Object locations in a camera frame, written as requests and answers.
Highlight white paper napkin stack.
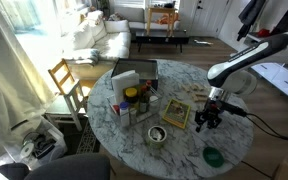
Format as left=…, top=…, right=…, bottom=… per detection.
left=111, top=70, right=139, bottom=104

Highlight wooden stool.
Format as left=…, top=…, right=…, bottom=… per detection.
left=146, top=6, right=177, bottom=36

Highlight white sofa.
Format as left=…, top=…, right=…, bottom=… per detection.
left=62, top=11, right=131, bottom=64

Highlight black coffee table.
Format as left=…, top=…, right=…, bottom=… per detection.
left=136, top=30, right=189, bottom=50

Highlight wooden block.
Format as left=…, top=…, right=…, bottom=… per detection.
left=181, top=85, right=190, bottom=92
left=193, top=92, right=208, bottom=97
left=191, top=83, right=205, bottom=91
left=193, top=97, right=208, bottom=102

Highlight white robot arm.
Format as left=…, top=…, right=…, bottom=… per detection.
left=195, top=31, right=288, bottom=132

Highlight yellow picture book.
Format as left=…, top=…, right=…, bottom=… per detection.
left=162, top=99, right=191, bottom=129

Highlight yellow-lidded jar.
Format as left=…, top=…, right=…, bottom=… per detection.
left=125, top=88, right=138, bottom=106

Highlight wooden side chair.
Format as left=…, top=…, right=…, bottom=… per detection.
left=45, top=60, right=86, bottom=131

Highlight green round lid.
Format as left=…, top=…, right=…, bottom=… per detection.
left=203, top=147, right=224, bottom=168

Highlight dark blue cardboard box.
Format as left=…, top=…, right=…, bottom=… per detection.
left=111, top=58, right=158, bottom=90

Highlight grey office chair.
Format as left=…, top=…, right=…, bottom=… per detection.
left=0, top=153, right=111, bottom=180

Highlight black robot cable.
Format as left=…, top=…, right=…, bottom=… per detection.
left=222, top=100, right=288, bottom=142

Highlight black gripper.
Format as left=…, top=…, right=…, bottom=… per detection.
left=195, top=100, right=222, bottom=132

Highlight white small bottle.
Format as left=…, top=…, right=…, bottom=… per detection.
left=149, top=96, right=158, bottom=113

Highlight blue-capped plastic bottle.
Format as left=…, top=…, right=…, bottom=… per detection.
left=120, top=102, right=130, bottom=127

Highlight white cabinet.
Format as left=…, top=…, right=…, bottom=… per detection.
left=243, top=31, right=288, bottom=104

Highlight clear condiment caddy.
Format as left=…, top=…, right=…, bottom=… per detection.
left=107, top=82, right=162, bottom=128

